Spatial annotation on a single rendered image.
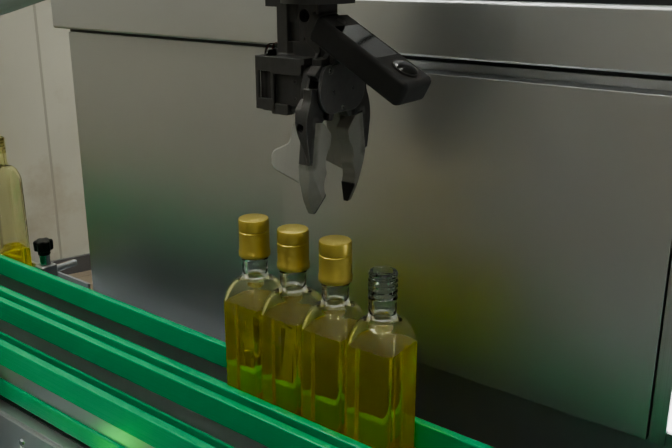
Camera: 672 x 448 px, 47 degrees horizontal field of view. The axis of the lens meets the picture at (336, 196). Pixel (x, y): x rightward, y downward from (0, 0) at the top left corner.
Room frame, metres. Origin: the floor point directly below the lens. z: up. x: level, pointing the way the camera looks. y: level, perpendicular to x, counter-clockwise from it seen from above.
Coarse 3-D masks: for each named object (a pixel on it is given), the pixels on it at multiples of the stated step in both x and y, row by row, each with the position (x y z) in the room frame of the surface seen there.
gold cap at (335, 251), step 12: (324, 240) 0.74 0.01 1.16; (336, 240) 0.74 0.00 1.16; (348, 240) 0.74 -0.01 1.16; (324, 252) 0.73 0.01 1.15; (336, 252) 0.73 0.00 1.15; (348, 252) 0.73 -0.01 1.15; (324, 264) 0.73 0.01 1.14; (336, 264) 0.73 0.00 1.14; (348, 264) 0.73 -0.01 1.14; (324, 276) 0.73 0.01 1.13; (336, 276) 0.73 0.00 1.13; (348, 276) 0.73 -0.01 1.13
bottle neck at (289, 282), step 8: (280, 272) 0.77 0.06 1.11; (304, 272) 0.77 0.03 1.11; (280, 280) 0.78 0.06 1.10; (288, 280) 0.77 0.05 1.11; (296, 280) 0.77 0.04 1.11; (304, 280) 0.77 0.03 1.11; (280, 288) 0.78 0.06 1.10; (288, 288) 0.77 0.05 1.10; (296, 288) 0.77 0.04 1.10; (304, 288) 0.77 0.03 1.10
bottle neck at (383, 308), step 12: (372, 276) 0.70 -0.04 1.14; (384, 276) 0.70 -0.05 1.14; (396, 276) 0.70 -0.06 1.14; (372, 288) 0.70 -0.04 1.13; (384, 288) 0.70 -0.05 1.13; (396, 288) 0.71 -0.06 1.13; (372, 300) 0.70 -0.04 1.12; (384, 300) 0.70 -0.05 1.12; (396, 300) 0.70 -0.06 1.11; (372, 312) 0.70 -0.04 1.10; (384, 312) 0.70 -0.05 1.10; (396, 312) 0.71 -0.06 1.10
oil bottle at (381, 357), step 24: (360, 336) 0.69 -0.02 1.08; (384, 336) 0.68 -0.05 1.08; (408, 336) 0.70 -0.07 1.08; (360, 360) 0.69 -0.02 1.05; (384, 360) 0.68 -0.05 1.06; (408, 360) 0.70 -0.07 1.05; (360, 384) 0.69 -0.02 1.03; (384, 384) 0.68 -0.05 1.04; (408, 384) 0.70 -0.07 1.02; (360, 408) 0.69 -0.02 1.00; (384, 408) 0.68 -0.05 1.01; (408, 408) 0.70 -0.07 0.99; (360, 432) 0.69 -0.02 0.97; (384, 432) 0.67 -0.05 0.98; (408, 432) 0.70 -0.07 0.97
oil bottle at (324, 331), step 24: (312, 312) 0.74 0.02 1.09; (336, 312) 0.73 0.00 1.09; (360, 312) 0.74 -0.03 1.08; (312, 336) 0.73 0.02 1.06; (336, 336) 0.71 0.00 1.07; (312, 360) 0.73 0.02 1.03; (336, 360) 0.71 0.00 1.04; (312, 384) 0.73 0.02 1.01; (336, 384) 0.71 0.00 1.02; (312, 408) 0.73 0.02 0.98; (336, 408) 0.71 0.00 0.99
